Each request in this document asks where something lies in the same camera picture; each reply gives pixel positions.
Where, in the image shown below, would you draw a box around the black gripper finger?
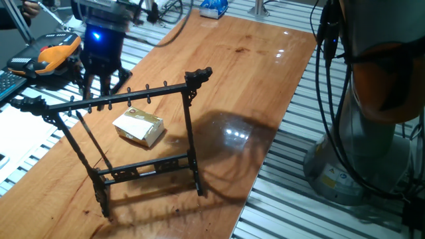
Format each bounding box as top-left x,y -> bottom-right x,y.
79,62 -> 96,100
99,66 -> 133,97

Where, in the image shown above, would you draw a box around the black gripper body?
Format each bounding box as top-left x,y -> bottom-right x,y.
80,23 -> 126,76

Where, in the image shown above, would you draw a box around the brown calligraphy brush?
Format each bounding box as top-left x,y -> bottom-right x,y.
75,110 -> 114,171

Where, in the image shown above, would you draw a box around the black carved pen rack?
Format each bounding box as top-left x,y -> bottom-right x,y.
9,66 -> 213,218

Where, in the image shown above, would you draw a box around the person hand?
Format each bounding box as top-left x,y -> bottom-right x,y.
21,1 -> 41,19

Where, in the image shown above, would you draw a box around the orange black teach pendant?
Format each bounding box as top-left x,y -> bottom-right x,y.
6,32 -> 82,79

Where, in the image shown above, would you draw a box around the gold white tissue pack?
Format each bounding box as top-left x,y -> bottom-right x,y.
112,106 -> 166,149

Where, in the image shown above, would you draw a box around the black keyboard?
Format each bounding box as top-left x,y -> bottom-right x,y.
0,69 -> 27,102

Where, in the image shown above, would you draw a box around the blue tissue pack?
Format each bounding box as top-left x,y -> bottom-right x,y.
198,0 -> 229,20

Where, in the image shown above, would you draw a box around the wooden board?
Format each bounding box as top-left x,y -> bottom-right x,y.
0,9 -> 317,239

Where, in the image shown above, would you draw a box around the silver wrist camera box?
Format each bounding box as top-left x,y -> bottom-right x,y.
76,0 -> 133,33

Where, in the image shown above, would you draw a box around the thin black wrist cables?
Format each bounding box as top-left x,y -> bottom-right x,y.
124,0 -> 195,48

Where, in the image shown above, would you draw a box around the aluminium frame bar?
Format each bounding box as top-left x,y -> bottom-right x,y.
3,0 -> 36,46

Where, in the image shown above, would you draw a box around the black arm strap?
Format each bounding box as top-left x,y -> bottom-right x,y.
345,38 -> 425,110

